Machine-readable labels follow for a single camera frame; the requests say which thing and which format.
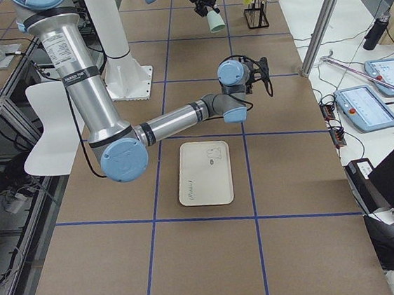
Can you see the aluminium frame post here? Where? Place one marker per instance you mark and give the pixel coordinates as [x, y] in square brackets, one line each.
[317, 36]

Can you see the near blue teach pendant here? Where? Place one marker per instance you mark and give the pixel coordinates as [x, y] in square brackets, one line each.
[364, 108]

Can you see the cream rabbit print tray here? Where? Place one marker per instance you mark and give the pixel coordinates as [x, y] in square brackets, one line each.
[205, 174]

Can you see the far blue teach pendant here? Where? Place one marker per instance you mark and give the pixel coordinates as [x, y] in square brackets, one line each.
[381, 70]

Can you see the black box with label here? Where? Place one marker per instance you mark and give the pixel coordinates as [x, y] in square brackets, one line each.
[368, 196]

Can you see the blue teach pendant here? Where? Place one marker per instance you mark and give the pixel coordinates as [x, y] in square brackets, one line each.
[364, 108]
[381, 70]

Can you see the black wire cup rack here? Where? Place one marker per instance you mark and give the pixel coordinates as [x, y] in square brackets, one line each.
[255, 15]

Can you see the white plastic chair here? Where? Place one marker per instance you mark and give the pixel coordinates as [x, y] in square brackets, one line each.
[54, 153]

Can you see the black water bottle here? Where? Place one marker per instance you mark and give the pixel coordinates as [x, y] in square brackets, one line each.
[376, 32]

